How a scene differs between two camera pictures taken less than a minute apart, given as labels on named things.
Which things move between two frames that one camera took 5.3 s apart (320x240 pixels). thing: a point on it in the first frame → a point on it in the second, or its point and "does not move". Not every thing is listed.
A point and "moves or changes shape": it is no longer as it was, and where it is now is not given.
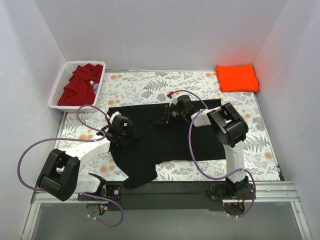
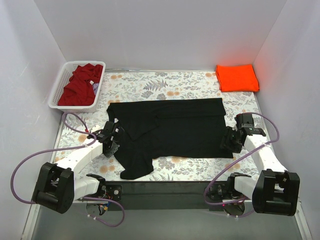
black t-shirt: (154, 140) moves or changes shape
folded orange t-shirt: (237, 78) does not move
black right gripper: (167, 114) → (227, 139)
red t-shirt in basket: (79, 90) does not move
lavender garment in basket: (95, 87) does not move
